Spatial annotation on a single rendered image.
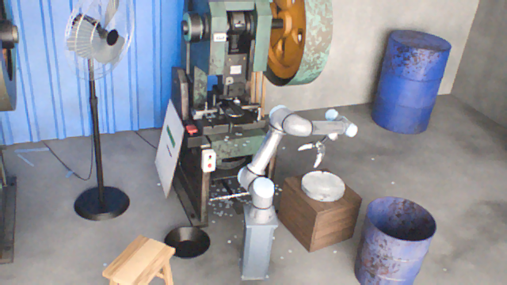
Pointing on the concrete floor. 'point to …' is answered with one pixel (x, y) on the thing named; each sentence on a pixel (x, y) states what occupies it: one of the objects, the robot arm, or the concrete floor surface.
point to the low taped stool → (141, 263)
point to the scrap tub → (393, 241)
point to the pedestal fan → (99, 49)
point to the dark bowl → (188, 241)
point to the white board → (169, 147)
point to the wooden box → (318, 214)
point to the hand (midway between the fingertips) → (306, 158)
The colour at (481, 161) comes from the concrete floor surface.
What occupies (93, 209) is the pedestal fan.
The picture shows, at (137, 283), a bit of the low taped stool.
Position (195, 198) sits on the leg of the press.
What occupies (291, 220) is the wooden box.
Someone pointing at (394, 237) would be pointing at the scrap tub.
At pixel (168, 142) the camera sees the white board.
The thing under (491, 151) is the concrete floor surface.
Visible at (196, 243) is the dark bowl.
